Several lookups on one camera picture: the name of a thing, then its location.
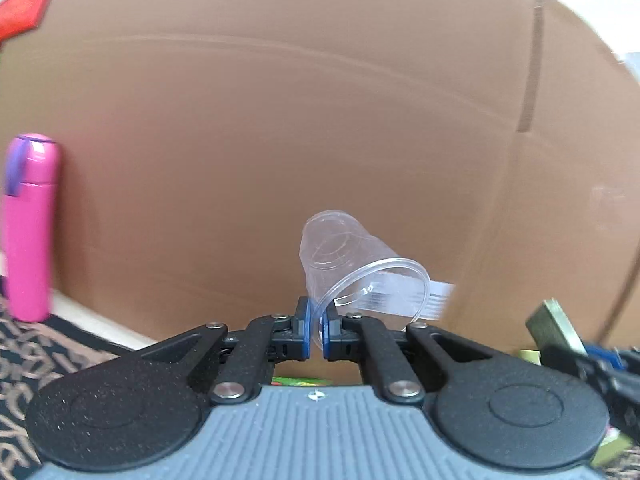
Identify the red cloth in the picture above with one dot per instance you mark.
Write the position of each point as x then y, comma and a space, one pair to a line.
25, 0

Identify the pink bottle with purple lid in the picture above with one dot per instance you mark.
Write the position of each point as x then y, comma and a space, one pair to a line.
30, 230

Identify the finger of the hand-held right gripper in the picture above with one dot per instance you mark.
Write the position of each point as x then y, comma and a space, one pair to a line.
615, 395

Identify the green packet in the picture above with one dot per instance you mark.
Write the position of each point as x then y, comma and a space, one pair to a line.
300, 382

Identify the clear plastic cup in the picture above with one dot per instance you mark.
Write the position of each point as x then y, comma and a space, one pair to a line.
350, 270

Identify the large cardboard box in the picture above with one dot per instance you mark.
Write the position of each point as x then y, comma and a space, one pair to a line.
250, 135

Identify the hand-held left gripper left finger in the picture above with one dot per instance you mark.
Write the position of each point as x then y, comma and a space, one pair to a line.
304, 329

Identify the black patterned mat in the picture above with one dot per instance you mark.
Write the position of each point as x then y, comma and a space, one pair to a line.
30, 385

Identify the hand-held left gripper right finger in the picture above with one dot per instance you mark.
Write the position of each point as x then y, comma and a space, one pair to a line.
323, 332

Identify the light green box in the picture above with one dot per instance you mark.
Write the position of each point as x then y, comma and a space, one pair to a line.
552, 327

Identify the white shipping label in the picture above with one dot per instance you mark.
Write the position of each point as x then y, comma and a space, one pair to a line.
442, 300

